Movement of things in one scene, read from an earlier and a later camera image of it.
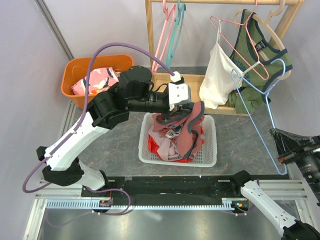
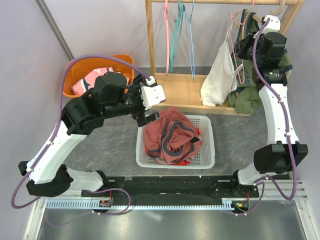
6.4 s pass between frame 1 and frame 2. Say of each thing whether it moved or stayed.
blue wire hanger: moved
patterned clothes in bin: stayed
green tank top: stayed
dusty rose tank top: moved
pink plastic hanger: moved
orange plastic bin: stayed
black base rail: stayed
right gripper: moved
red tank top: moved
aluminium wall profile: stayed
